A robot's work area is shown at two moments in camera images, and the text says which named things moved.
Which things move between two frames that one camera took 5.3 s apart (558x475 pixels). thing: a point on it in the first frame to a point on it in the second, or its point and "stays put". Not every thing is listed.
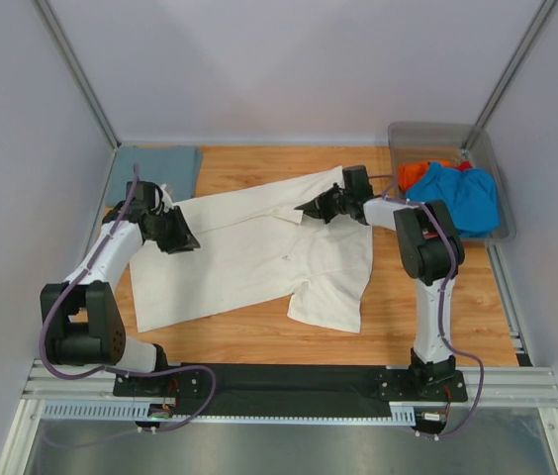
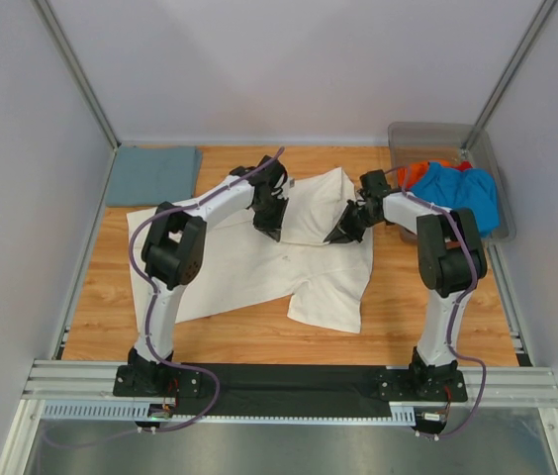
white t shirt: x=254 y=246 stays put
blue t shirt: x=472 y=196 stays put
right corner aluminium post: x=538 y=20 stays put
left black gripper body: x=155 y=237 to x=269 y=200
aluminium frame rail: x=484 y=385 stays put
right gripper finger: x=325 y=206 to x=345 y=225
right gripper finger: x=328 y=208 to x=354 y=234
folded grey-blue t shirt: x=178 y=167 stays put
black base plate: x=196 y=389 stays put
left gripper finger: x=174 y=233 to x=269 y=220
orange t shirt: x=410 y=174 stays put
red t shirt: x=466 y=164 stays put
